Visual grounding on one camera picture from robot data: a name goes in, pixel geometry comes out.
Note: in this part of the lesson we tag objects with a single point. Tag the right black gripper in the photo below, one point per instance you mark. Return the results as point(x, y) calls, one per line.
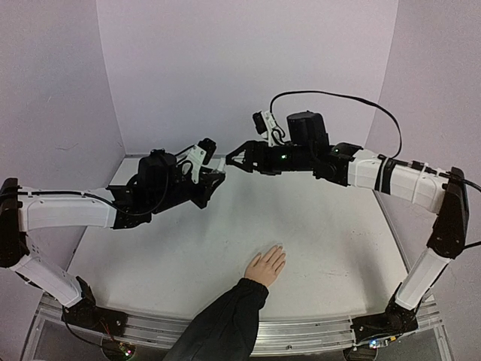
point(252, 158)

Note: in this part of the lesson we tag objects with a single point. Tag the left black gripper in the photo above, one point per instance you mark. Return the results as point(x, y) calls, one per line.
point(208, 188)

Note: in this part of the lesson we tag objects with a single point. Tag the white nail polish cap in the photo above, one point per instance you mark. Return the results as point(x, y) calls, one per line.
point(222, 164)

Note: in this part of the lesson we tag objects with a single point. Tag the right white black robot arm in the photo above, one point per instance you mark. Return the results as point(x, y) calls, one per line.
point(440, 192)

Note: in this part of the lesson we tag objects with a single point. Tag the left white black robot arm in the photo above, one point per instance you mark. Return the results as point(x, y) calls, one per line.
point(24, 209)

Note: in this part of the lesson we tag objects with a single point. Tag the black sleeved forearm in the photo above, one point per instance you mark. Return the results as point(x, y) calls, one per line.
point(225, 330)

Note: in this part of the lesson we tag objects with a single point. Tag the person's bare hand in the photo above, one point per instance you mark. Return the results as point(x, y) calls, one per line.
point(265, 268)

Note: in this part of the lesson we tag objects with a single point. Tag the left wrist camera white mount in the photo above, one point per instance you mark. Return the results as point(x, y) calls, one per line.
point(197, 157)

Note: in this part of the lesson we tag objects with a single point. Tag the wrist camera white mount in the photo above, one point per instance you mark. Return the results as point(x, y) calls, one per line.
point(197, 157)
point(268, 128)

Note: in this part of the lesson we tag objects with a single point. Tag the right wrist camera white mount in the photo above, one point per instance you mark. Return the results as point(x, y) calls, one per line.
point(268, 128)

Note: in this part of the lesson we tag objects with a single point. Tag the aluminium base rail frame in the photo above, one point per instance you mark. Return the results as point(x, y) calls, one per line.
point(51, 339)

